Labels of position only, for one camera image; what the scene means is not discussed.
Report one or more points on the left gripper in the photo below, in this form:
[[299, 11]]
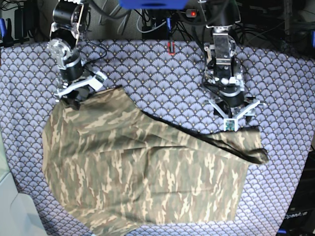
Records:
[[231, 115]]

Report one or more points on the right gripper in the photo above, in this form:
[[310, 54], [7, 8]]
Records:
[[77, 83]]

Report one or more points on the camouflage T-shirt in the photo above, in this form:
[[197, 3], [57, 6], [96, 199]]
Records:
[[115, 168]]

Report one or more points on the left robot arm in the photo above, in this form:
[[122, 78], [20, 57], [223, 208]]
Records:
[[223, 73]]

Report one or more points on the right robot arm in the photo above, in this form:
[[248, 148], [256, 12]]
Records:
[[68, 26]]

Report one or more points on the purple fan-pattern table cloth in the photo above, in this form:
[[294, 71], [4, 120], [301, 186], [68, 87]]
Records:
[[168, 87]]

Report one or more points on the red black table clamp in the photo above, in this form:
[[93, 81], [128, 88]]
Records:
[[171, 48]]

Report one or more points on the blue clamp left edge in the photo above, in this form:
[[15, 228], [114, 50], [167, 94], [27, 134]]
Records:
[[5, 32]]

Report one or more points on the blue clamp edge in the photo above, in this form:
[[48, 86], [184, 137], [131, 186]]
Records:
[[311, 44], [5, 32]]

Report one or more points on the black power strip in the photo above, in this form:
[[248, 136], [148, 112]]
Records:
[[191, 13]]

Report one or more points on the blue clamp right edge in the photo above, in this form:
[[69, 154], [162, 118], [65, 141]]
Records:
[[311, 44]]

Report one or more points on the black OpenArm box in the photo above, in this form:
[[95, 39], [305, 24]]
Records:
[[300, 217]]

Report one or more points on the light green cloth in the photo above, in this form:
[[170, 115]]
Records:
[[18, 215]]

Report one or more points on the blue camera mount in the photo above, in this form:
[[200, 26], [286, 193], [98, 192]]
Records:
[[153, 4]]

